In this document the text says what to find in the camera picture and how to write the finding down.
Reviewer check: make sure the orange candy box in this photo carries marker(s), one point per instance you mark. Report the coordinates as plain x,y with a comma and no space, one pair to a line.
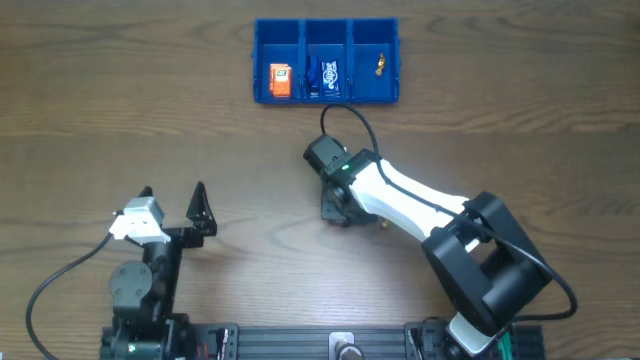
280,80

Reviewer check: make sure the blue tray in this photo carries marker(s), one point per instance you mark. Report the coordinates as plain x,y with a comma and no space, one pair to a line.
365,85

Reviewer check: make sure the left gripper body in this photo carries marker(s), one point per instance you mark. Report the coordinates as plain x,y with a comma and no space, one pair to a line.
186,237

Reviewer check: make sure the blue candy pack white print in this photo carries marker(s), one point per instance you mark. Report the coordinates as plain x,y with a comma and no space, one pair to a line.
330,77

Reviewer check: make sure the gold candy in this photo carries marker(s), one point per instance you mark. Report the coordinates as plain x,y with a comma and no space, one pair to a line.
380,65
385,225

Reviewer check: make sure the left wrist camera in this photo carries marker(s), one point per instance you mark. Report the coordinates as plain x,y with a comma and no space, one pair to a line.
140,220

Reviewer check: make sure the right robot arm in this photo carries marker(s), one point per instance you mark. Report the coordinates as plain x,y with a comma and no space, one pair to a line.
475,280

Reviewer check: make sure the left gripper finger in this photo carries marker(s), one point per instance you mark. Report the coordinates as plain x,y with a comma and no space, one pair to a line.
201,212
146,192

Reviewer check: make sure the mounting rail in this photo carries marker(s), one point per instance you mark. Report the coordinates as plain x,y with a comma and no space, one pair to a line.
290,342

